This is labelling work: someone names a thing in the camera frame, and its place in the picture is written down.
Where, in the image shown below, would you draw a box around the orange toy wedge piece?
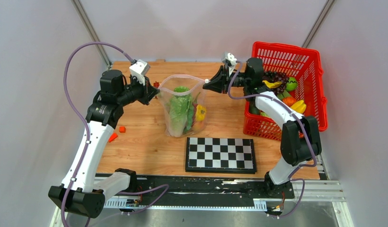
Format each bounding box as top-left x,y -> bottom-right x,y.
108,133 -> 118,143

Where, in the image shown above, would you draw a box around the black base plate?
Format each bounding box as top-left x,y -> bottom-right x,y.
105,174 -> 296,208

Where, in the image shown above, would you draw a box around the wrist white camera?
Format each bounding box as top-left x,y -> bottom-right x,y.
221,52 -> 237,77
129,59 -> 150,86

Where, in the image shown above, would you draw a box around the red orange fruit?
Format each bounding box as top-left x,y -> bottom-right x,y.
282,96 -> 297,107

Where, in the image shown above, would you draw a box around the clear zip top bag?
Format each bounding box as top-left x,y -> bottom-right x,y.
157,74 -> 208,138

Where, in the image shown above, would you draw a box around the orange peach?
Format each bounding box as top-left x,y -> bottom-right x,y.
192,121 -> 206,132

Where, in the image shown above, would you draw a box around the yellow banana bunch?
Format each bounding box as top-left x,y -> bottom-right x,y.
291,100 -> 307,114
263,80 -> 282,89

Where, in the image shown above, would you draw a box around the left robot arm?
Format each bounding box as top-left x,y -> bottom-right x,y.
48,70 -> 159,218

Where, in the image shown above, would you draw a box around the red chili pepper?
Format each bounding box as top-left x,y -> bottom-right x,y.
190,103 -> 198,125

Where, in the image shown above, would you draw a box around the dark purple grapes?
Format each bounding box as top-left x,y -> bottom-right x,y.
263,71 -> 289,95

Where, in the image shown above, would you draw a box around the yellow bell pepper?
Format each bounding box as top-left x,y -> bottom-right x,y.
195,104 -> 207,122

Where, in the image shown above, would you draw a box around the small orange toy block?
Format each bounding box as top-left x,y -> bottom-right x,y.
119,126 -> 126,133

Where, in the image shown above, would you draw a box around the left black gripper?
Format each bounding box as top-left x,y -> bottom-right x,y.
117,74 -> 159,106

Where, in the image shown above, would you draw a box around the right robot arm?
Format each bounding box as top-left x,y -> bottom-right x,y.
203,55 -> 322,198

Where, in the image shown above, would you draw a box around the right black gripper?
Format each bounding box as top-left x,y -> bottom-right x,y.
203,64 -> 250,94

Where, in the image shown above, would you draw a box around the green napa cabbage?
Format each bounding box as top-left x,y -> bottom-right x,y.
168,93 -> 192,137

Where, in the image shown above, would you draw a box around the red plastic basket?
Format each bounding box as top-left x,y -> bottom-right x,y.
243,41 -> 328,140

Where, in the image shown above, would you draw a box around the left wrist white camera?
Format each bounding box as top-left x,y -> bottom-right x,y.
129,59 -> 150,86

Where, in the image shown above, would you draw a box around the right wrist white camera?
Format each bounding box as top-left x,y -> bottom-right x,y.
221,52 -> 237,77

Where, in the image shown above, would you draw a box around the black white checkerboard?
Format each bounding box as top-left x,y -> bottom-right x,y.
185,137 -> 257,174

